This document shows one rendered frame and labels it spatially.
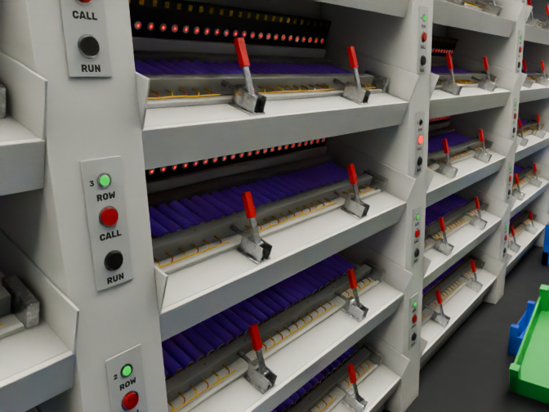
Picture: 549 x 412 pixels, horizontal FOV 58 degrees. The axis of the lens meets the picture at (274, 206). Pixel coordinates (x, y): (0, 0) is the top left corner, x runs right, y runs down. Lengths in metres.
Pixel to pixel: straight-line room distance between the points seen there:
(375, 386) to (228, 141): 0.68
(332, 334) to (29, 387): 0.53
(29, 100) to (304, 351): 0.56
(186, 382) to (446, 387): 0.77
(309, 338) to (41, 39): 0.61
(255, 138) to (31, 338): 0.33
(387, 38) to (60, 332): 0.76
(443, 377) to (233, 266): 0.83
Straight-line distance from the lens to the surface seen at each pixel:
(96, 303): 0.50
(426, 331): 1.33
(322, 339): 0.86
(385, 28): 1.01
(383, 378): 1.13
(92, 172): 0.47
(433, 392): 1.30
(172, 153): 0.54
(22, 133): 0.46
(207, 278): 0.61
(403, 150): 1.00
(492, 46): 1.67
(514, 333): 1.48
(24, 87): 0.47
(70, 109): 0.46
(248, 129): 0.61
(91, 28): 0.48
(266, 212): 0.74
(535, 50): 2.35
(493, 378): 1.39
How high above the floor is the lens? 0.71
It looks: 13 degrees down
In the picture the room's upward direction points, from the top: 2 degrees counter-clockwise
